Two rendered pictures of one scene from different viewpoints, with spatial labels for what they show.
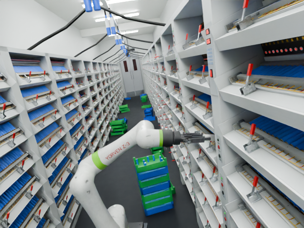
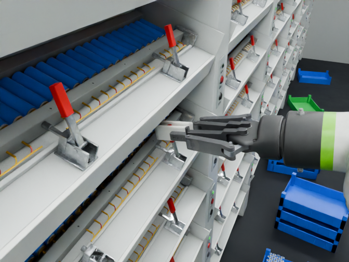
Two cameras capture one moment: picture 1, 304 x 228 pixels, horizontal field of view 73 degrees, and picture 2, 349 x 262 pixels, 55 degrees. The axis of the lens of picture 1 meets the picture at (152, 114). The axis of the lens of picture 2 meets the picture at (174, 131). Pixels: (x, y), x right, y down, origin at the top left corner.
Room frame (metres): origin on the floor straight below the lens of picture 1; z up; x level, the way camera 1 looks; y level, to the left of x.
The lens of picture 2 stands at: (1.55, -0.04, 1.34)
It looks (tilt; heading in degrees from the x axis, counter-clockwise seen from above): 31 degrees down; 206
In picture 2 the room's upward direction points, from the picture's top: straight up
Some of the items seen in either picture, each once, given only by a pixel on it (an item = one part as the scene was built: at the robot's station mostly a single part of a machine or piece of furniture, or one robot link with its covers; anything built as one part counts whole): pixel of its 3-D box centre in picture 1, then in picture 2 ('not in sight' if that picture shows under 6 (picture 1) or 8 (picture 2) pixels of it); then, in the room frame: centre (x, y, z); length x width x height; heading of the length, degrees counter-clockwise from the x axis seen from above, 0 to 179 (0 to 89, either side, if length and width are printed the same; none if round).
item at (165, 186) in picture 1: (153, 182); not in sight; (1.90, 0.10, 0.28); 0.30 x 0.20 x 0.08; 101
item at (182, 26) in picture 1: (199, 131); not in sight; (1.55, -0.35, 0.87); 0.20 x 0.09 x 1.74; 92
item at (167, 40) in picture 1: (180, 112); not in sight; (2.25, -0.32, 0.87); 0.20 x 0.09 x 1.74; 92
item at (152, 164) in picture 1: (149, 161); not in sight; (1.90, 0.10, 0.52); 0.30 x 0.20 x 0.08; 101
